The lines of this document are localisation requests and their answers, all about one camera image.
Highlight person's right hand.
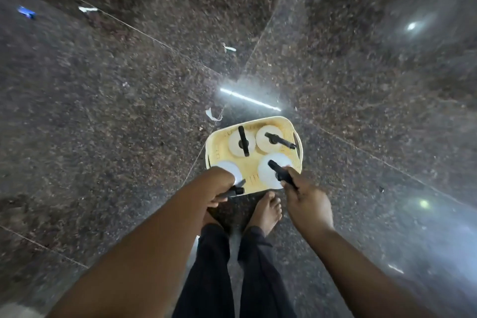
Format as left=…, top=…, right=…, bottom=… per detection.
left=280, top=167, right=335, bottom=239

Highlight person's left hand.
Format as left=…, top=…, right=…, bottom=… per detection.
left=187, top=166, right=236, bottom=216

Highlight white round pan black handle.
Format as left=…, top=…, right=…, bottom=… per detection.
left=228, top=126, right=257, bottom=158
left=258, top=153, right=299, bottom=192
left=215, top=160, right=247, bottom=199
left=255, top=125, right=297, bottom=154

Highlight person's right forearm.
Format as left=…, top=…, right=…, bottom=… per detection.
left=304, top=225, right=429, bottom=318

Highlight person's left forearm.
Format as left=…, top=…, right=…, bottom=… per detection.
left=46, top=182, right=208, bottom=318

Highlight person's right foot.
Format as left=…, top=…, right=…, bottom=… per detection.
left=248, top=191, right=283, bottom=237

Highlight yellow plastic basket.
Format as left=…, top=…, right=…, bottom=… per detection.
left=204, top=116, right=304, bottom=196

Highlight person's dark trousers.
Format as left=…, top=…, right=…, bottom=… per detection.
left=172, top=223, right=297, bottom=318

